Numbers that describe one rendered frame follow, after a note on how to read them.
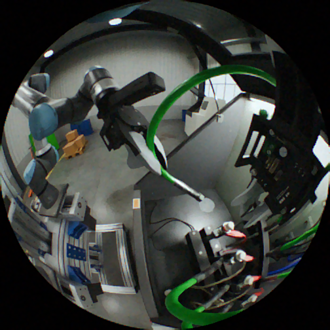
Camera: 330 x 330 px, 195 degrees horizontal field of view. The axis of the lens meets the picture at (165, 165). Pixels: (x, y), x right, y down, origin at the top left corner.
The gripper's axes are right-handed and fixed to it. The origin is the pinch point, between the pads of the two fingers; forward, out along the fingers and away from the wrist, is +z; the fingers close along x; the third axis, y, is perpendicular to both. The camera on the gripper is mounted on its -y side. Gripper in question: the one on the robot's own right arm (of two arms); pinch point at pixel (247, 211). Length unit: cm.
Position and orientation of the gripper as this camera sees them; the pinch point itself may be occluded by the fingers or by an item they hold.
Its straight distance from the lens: 20.2
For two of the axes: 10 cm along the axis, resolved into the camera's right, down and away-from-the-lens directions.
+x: 1.9, 6.1, -7.7
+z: 0.0, 7.9, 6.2
